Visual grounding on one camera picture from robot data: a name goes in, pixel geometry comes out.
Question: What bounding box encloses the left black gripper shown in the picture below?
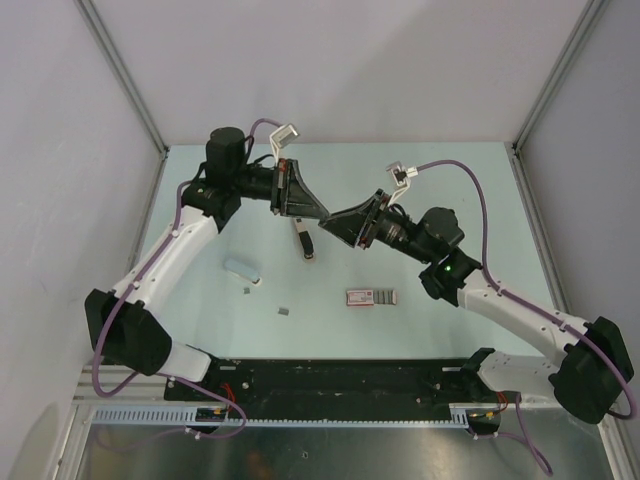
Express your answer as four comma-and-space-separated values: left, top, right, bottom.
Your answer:
232, 159, 328, 220

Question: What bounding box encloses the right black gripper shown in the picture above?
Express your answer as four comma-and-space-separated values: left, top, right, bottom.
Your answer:
319, 189, 435, 265

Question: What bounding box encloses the red white staple box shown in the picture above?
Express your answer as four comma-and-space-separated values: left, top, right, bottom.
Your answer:
346, 289, 398, 307

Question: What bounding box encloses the light blue stapler cover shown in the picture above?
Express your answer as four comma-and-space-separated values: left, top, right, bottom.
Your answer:
223, 258, 262, 286

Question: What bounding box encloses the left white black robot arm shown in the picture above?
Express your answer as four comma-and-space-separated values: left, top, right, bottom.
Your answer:
85, 123, 328, 400

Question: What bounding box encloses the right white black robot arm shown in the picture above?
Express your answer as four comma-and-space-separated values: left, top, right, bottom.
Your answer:
319, 191, 638, 424

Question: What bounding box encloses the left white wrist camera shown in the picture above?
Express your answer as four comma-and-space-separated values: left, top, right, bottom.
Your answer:
269, 123, 299, 160

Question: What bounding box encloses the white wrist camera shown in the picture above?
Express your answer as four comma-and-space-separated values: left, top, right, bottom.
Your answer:
386, 162, 419, 206
269, 123, 299, 160

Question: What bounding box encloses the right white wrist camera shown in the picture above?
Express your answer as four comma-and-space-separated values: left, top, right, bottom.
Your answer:
386, 162, 419, 206

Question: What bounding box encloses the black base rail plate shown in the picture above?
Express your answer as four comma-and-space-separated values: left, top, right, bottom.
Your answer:
164, 358, 499, 420

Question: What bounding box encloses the left aluminium corner post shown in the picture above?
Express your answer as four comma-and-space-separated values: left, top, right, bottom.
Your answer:
74, 0, 169, 154

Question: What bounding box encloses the aluminium corner post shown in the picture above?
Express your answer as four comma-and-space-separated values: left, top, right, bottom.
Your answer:
512, 0, 606, 151
74, 0, 169, 154

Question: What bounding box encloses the grey slotted cable duct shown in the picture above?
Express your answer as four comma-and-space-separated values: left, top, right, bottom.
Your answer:
91, 405, 502, 429

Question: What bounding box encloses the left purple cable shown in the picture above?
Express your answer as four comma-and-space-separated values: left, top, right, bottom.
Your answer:
92, 117, 249, 449

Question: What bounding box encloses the purple cable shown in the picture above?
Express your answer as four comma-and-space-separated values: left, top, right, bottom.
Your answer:
92, 117, 249, 449
414, 159, 632, 475

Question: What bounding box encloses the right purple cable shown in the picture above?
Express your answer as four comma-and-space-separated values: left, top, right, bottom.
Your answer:
414, 159, 632, 475

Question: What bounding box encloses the right aluminium corner post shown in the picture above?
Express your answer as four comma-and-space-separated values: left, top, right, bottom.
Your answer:
512, 0, 606, 151

